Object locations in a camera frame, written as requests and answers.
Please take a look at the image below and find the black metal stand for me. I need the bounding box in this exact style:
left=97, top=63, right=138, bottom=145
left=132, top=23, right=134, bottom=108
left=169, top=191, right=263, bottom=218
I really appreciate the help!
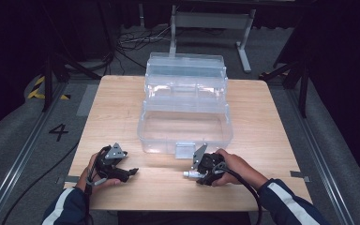
left=258, top=60, right=311, bottom=119
left=41, top=52, right=103, bottom=113

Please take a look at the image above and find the bundle of floor cables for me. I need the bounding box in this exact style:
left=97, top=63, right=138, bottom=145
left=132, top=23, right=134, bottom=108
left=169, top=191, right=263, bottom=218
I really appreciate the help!
left=115, top=25, right=173, bottom=77

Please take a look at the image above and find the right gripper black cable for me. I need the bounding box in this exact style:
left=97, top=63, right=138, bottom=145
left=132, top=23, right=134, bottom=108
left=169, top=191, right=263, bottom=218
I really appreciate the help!
left=213, top=163, right=263, bottom=225

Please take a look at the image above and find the person's right hand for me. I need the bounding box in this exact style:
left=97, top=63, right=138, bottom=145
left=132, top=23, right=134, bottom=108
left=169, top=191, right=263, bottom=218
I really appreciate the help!
left=210, top=148, right=269, bottom=191

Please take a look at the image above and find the clear plastic storage box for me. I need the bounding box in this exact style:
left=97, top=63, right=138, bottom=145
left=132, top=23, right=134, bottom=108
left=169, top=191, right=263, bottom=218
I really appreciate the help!
left=137, top=52, right=234, bottom=159

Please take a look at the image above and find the grey tape strip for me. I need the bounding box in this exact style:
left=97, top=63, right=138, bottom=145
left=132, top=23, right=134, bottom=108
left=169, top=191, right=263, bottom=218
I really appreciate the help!
left=289, top=170, right=311, bottom=183
left=54, top=175, right=81, bottom=185

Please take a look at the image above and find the person's left hand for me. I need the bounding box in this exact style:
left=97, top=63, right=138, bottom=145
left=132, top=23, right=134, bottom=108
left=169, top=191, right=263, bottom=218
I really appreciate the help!
left=75, top=152, right=122, bottom=192

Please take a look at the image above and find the black floor cable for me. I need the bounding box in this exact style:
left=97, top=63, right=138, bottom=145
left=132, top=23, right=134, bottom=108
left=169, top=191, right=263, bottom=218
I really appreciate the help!
left=0, top=141, right=82, bottom=225

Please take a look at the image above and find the yellow black floor tape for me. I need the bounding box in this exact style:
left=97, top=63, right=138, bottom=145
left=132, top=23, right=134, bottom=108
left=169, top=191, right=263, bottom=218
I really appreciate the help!
left=26, top=75, right=72, bottom=101

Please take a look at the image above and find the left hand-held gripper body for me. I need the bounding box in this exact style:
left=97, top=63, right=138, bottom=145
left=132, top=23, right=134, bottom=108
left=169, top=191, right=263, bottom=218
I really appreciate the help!
left=93, top=142, right=129, bottom=180

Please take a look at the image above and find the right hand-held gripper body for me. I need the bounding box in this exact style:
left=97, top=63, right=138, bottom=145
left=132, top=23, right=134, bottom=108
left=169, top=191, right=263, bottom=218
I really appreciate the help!
left=191, top=142, right=227, bottom=181

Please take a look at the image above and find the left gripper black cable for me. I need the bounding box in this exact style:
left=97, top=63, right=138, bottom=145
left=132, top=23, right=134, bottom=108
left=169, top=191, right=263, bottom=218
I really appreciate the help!
left=84, top=168, right=96, bottom=225

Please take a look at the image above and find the grey metal desk frame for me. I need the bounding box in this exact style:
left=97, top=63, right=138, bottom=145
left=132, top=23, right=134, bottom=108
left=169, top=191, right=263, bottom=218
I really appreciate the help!
left=167, top=4, right=258, bottom=75

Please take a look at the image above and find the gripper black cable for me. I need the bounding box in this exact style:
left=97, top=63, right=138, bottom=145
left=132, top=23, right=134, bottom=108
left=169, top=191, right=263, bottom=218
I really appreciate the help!
left=213, top=163, right=263, bottom=225
left=84, top=168, right=96, bottom=225

